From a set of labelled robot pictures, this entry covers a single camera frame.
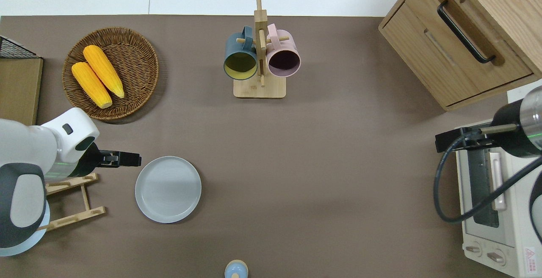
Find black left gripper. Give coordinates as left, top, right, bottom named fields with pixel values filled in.
left=74, top=142, right=142, bottom=178

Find brown table mat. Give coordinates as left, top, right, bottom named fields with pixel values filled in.
left=0, top=14, right=515, bottom=278

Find yellow corn cob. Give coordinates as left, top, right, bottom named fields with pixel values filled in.
left=83, top=45, right=125, bottom=99
left=71, top=62, right=113, bottom=109

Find brown wicker basket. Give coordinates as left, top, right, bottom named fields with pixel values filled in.
left=62, top=27, right=160, bottom=121

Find pink mug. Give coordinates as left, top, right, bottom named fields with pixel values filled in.
left=266, top=24, right=301, bottom=77

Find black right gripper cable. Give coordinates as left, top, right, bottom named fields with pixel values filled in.
left=433, top=124, right=542, bottom=223

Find gray plate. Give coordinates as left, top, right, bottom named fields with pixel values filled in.
left=135, top=156, right=202, bottom=224

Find wooden mug tree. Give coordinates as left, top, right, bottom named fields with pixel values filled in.
left=233, top=0, right=287, bottom=99

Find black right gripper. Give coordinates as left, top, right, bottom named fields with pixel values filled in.
left=435, top=99, right=525, bottom=159

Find light blue plate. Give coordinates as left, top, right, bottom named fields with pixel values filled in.
left=0, top=200, right=50, bottom=256

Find silver oven door handle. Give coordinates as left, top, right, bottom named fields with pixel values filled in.
left=490, top=152, right=507, bottom=212

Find dark teal mug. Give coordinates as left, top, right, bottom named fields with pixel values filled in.
left=224, top=26, right=258, bottom=80

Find wooden plate rack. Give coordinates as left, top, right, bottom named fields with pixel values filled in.
left=38, top=173, right=106, bottom=232

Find white toaster oven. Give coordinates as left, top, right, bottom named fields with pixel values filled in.
left=455, top=119, right=542, bottom=278

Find wooden drawer cabinet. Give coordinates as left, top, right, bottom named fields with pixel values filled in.
left=378, top=0, right=542, bottom=111

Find black cabinet handle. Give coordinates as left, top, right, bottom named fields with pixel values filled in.
left=437, top=0, right=497, bottom=64

